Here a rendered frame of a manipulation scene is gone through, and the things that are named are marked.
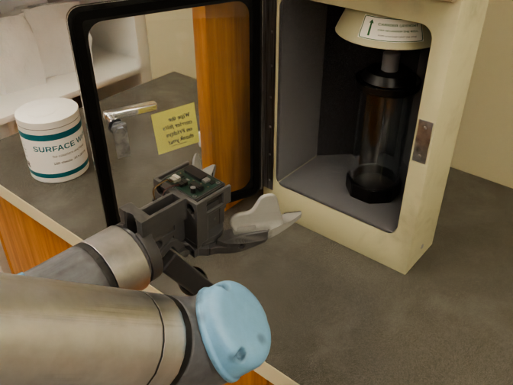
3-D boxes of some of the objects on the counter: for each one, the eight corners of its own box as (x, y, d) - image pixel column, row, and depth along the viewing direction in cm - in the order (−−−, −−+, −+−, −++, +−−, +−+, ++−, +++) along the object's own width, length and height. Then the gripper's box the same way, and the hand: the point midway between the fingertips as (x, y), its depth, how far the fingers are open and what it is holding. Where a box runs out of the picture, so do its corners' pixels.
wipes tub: (68, 148, 132) (55, 91, 124) (101, 166, 126) (90, 106, 117) (19, 170, 124) (1, 110, 116) (52, 191, 117) (36, 128, 109)
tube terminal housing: (329, 159, 128) (366, -267, 85) (462, 211, 111) (593, -289, 68) (262, 207, 112) (266, -287, 69) (406, 276, 95) (530, -323, 52)
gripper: (195, 263, 50) (323, 177, 62) (71, 177, 60) (202, 118, 72) (196, 327, 55) (314, 235, 67) (82, 237, 65) (203, 172, 77)
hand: (256, 192), depth 71 cm, fingers open, 14 cm apart
